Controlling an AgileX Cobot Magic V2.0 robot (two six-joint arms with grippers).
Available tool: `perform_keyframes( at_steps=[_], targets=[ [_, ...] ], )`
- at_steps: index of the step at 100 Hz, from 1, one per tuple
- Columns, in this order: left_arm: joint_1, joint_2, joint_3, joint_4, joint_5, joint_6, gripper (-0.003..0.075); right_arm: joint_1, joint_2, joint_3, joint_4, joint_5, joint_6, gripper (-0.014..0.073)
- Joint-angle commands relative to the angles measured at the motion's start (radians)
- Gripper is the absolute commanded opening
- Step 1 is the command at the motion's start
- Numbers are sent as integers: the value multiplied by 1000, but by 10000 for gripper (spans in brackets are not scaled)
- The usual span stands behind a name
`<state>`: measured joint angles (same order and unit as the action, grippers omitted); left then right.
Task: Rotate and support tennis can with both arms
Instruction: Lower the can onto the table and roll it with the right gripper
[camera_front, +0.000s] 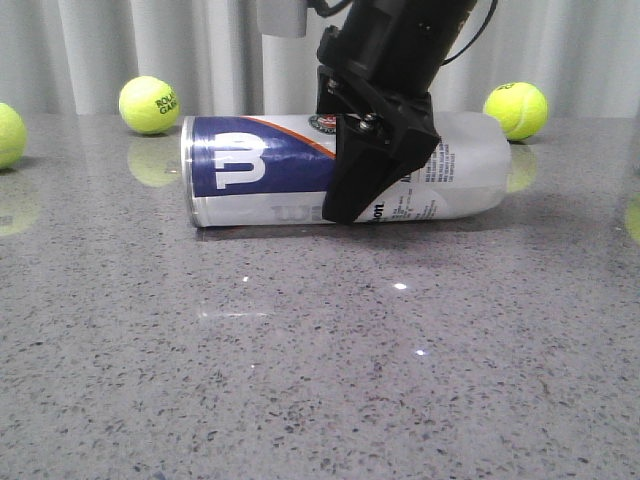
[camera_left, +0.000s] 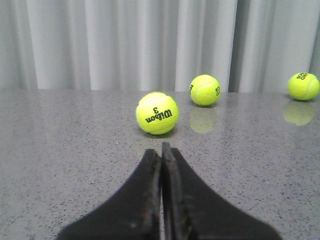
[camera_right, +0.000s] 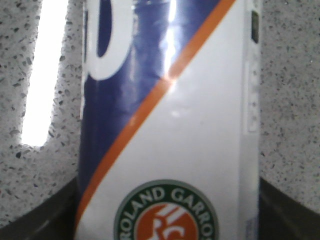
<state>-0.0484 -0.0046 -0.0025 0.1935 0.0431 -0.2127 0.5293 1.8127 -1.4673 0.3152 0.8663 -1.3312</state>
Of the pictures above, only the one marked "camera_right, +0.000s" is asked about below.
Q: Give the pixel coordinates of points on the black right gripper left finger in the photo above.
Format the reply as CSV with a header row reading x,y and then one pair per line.
x,y
54,219

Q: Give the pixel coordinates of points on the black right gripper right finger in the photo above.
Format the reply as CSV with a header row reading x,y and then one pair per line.
x,y
282,218

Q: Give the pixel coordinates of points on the white blue tennis ball can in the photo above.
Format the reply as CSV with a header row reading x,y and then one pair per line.
x,y
170,120

